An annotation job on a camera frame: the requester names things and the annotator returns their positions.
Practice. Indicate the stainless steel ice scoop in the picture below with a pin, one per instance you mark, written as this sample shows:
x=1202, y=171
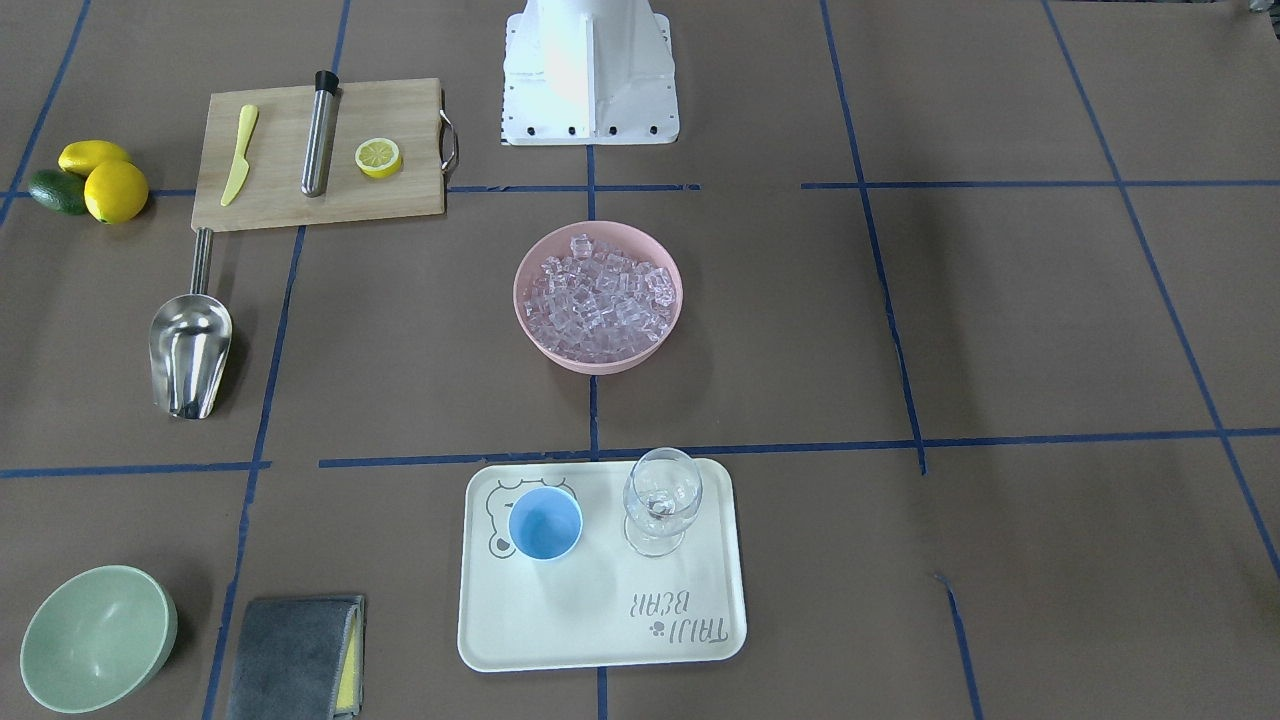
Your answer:
x=189, y=343

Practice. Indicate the pile of clear ice cubes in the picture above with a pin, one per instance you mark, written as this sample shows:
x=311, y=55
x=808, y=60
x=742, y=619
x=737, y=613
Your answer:
x=598, y=295

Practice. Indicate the blue cup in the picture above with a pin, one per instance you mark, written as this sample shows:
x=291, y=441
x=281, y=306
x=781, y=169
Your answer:
x=546, y=523

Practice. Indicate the pink bowl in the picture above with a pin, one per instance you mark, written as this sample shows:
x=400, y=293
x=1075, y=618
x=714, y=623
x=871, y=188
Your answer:
x=598, y=355

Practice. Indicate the clear wine glass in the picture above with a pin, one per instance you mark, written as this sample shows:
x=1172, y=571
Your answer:
x=661, y=498

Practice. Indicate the cream bear tray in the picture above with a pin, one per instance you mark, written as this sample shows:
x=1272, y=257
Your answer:
x=601, y=604

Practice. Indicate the half lemon slice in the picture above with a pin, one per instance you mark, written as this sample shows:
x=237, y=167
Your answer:
x=379, y=158

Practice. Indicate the wooden cutting board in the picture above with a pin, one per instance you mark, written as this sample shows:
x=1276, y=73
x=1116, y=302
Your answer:
x=407, y=111

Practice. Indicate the grey yellow cloth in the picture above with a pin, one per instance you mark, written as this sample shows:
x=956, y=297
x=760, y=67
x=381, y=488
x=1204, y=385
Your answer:
x=300, y=658

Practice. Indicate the yellow plastic knife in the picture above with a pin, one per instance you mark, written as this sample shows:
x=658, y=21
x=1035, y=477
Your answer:
x=239, y=165

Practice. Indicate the yellow lemon lower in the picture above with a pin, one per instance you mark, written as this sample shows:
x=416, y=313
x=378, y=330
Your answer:
x=115, y=192

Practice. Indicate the yellow lemon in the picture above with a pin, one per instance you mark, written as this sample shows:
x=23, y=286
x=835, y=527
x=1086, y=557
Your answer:
x=115, y=192
x=82, y=157

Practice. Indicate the yellow lemon upper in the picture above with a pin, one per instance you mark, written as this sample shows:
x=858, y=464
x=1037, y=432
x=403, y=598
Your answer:
x=82, y=157

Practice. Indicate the green bowl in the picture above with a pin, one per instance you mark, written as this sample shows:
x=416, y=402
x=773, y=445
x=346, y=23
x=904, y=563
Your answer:
x=97, y=638

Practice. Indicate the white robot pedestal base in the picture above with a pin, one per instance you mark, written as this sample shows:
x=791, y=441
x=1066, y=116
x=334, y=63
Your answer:
x=579, y=73

